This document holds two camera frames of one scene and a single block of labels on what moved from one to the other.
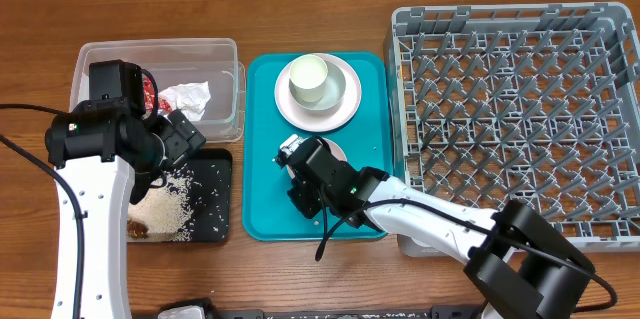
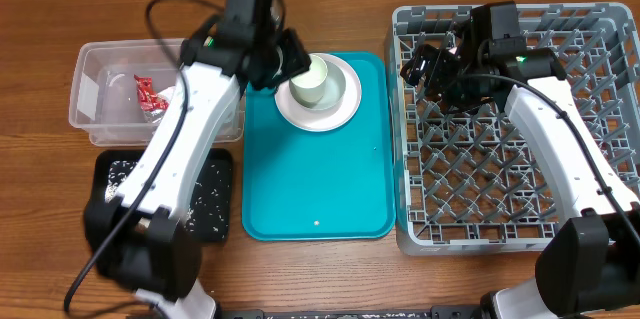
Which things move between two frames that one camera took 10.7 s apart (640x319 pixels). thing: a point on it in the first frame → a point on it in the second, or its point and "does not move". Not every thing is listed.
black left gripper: x=183 y=138 → x=298 y=59
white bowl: x=333 y=94 does not move
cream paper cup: x=308 y=77 does not move
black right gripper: x=304 y=194 → x=430 y=65
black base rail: x=443 y=312 does not move
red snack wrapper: x=163 y=105 does not move
